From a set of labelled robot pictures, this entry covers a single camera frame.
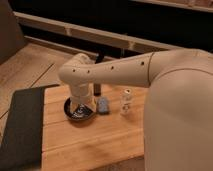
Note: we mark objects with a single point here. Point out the clear plastic bottle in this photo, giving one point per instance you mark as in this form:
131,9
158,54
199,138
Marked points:
126,101

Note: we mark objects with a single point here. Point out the wooden table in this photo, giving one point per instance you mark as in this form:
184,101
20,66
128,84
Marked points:
99,141

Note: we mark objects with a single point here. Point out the black shelf unit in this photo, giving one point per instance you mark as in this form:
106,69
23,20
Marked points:
164,24

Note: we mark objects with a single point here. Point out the dark grey mat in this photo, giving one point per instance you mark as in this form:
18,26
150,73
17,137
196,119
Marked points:
22,139

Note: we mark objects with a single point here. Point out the blue sponge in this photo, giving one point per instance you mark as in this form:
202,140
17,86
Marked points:
103,105

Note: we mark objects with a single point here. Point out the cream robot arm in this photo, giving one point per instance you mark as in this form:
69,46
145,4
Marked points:
178,110

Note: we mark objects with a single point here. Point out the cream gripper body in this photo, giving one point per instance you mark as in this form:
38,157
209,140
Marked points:
81,94

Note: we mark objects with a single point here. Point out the dark slim bottle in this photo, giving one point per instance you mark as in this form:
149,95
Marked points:
97,87

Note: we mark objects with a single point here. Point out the dark metal bowl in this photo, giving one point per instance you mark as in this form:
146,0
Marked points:
81,113

